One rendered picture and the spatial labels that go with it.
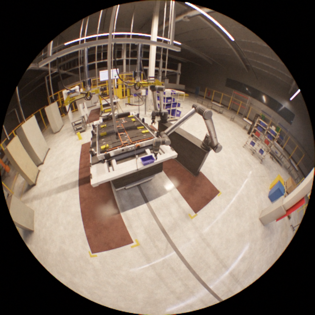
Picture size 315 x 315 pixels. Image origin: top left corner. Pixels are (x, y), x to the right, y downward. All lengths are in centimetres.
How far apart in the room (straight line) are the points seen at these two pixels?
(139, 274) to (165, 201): 175
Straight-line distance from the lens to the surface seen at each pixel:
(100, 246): 241
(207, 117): 147
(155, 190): 241
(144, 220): 219
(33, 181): 506
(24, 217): 416
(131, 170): 170
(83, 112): 534
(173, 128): 158
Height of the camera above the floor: 215
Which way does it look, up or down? 44 degrees down
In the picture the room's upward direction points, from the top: 5 degrees clockwise
